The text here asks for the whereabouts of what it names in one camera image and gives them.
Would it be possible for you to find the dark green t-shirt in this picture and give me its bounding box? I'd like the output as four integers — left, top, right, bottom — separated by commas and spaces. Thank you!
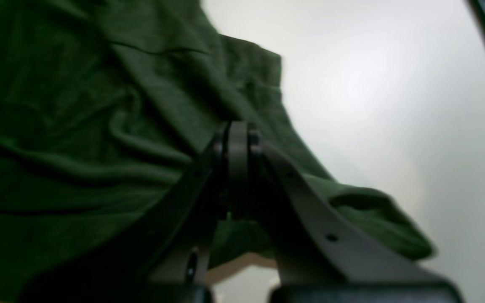
0, 0, 432, 302

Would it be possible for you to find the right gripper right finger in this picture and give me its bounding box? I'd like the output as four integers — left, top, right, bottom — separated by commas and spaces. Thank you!
247, 124, 462, 303

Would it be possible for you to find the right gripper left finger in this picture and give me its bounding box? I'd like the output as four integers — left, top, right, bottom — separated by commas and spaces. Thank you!
19, 122, 250, 303

